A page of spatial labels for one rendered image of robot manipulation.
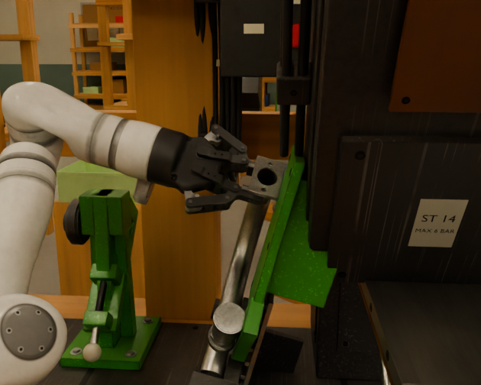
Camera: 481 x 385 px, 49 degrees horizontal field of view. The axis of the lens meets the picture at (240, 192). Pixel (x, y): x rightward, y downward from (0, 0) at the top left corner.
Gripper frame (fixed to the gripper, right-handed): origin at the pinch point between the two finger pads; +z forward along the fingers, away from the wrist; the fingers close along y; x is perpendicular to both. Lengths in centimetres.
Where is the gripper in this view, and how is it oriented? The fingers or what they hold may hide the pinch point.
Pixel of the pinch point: (257, 183)
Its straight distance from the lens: 69.8
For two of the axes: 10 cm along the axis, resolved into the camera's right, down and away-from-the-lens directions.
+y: 2.5, -8.4, 4.8
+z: 9.6, 2.7, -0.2
